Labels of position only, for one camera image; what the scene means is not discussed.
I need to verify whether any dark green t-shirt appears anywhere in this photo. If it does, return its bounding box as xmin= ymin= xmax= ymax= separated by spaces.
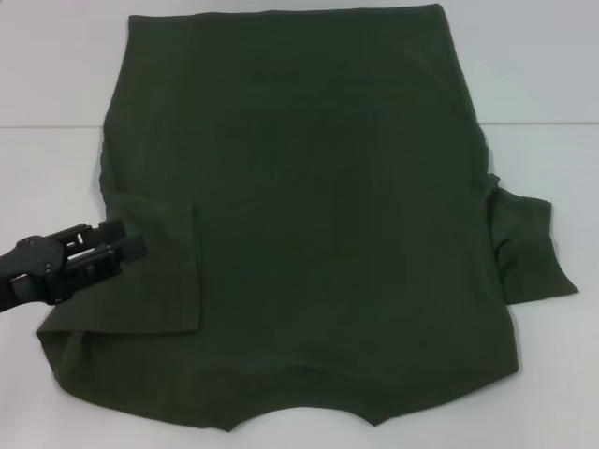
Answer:
xmin=33 ymin=3 xmax=582 ymax=432

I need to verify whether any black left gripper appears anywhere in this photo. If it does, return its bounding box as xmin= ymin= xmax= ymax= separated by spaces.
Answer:
xmin=0 ymin=220 xmax=148 ymax=316

